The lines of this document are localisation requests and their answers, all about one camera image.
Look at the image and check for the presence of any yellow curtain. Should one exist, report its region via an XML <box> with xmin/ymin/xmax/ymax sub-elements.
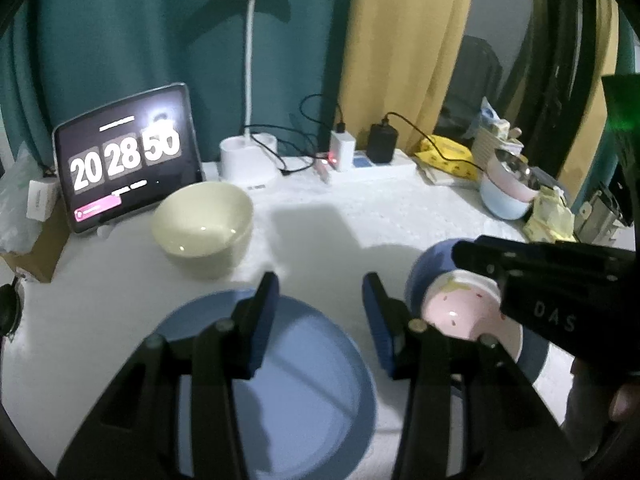
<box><xmin>340</xmin><ymin>0</ymin><xmax>478</xmax><ymax>153</ymax></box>
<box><xmin>570</xmin><ymin>0</ymin><xmax>621</xmax><ymax>206</ymax></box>

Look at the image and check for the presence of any cardboard box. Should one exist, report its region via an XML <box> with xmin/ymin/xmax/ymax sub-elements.
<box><xmin>0</xmin><ymin>200</ymin><xmax>71</xmax><ymax>283</ymax></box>

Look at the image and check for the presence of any pink and white bowl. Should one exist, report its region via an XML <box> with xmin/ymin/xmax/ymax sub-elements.
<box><xmin>420</xmin><ymin>270</ymin><xmax>525</xmax><ymax>368</ymax></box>

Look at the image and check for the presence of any pastel blue and pink bowl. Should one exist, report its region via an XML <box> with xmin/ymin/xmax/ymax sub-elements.
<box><xmin>480</xmin><ymin>149</ymin><xmax>543</xmax><ymax>221</ymax></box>

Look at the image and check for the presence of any metal clip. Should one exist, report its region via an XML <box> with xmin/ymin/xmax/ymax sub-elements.
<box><xmin>575</xmin><ymin>185</ymin><xmax>628</xmax><ymax>243</ymax></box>

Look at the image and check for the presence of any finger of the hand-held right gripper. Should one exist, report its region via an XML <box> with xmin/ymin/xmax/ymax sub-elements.
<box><xmin>475</xmin><ymin>234</ymin><xmax>551</xmax><ymax>256</ymax></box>
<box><xmin>451</xmin><ymin>239</ymin><xmax>516</xmax><ymax>286</ymax></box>

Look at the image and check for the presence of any white ribbed cup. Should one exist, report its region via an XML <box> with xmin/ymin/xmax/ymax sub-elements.
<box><xmin>472</xmin><ymin>125</ymin><xmax>511</xmax><ymax>166</ymax></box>

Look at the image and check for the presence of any yellow wipes packet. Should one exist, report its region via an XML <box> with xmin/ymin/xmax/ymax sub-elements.
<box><xmin>537</xmin><ymin>185</ymin><xmax>568</xmax><ymax>211</ymax></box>
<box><xmin>524</xmin><ymin>204</ymin><xmax>576</xmax><ymax>243</ymax></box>

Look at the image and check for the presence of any teal curtain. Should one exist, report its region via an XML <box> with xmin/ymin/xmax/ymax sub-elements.
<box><xmin>0</xmin><ymin>0</ymin><xmax>351</xmax><ymax>171</ymax></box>

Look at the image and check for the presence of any person's right hand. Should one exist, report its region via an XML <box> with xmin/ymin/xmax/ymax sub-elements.
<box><xmin>609</xmin><ymin>372</ymin><xmax>640</xmax><ymax>423</ymax></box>

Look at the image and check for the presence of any yellow printed packet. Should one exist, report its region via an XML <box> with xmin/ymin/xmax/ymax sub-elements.
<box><xmin>415</xmin><ymin>135</ymin><xmax>476</xmax><ymax>181</ymax></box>

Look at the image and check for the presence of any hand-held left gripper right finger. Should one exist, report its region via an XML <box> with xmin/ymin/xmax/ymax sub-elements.
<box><xmin>361</xmin><ymin>271</ymin><xmax>586</xmax><ymax>480</ymax></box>

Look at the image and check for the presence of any cream bowl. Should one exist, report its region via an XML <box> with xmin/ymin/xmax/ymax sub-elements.
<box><xmin>151</xmin><ymin>181</ymin><xmax>255</xmax><ymax>281</ymax></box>

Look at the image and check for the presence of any steel bowl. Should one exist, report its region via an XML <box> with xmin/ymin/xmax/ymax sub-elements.
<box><xmin>492</xmin><ymin>149</ymin><xmax>533</xmax><ymax>181</ymax></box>

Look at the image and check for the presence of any white charger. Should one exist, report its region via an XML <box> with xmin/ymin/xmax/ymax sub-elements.
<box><xmin>330</xmin><ymin>130</ymin><xmax>357</xmax><ymax>171</ymax></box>

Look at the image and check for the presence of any white power strip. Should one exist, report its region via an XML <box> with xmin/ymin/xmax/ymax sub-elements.
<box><xmin>280</xmin><ymin>149</ymin><xmax>417</xmax><ymax>183</ymax></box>

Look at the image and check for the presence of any small white box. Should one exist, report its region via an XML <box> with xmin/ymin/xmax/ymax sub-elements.
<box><xmin>27</xmin><ymin>178</ymin><xmax>60</xmax><ymax>221</ymax></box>

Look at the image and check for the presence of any black round device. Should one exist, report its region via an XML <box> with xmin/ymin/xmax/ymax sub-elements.
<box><xmin>0</xmin><ymin>280</ymin><xmax>23</xmax><ymax>341</ymax></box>

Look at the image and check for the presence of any black lamp cable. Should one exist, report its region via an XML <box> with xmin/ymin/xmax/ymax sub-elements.
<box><xmin>242</xmin><ymin>124</ymin><xmax>321</xmax><ymax>176</ymax></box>

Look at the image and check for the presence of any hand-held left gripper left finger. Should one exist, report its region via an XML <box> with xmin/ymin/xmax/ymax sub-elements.
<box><xmin>55</xmin><ymin>271</ymin><xmax>281</xmax><ymax>480</ymax></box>

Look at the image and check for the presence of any white desk lamp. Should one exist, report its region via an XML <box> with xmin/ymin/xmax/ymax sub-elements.
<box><xmin>192</xmin><ymin>0</ymin><xmax>319</xmax><ymax>186</ymax></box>

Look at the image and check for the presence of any tablet with clock display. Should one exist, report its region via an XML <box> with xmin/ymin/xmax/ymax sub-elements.
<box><xmin>52</xmin><ymin>82</ymin><xmax>206</xmax><ymax>235</ymax></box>

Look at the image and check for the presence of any clear plastic bag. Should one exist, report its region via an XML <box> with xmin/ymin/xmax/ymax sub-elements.
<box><xmin>0</xmin><ymin>145</ymin><xmax>43</xmax><ymax>253</ymax></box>

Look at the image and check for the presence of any black charger cable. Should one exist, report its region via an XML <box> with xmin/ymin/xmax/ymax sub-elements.
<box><xmin>382</xmin><ymin>112</ymin><xmax>483</xmax><ymax>173</ymax></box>
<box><xmin>300</xmin><ymin>94</ymin><xmax>346</xmax><ymax>133</ymax></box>

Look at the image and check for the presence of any black metal frame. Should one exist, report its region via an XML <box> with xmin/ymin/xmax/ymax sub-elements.
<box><xmin>515</xmin><ymin>0</ymin><xmax>601</xmax><ymax>201</ymax></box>

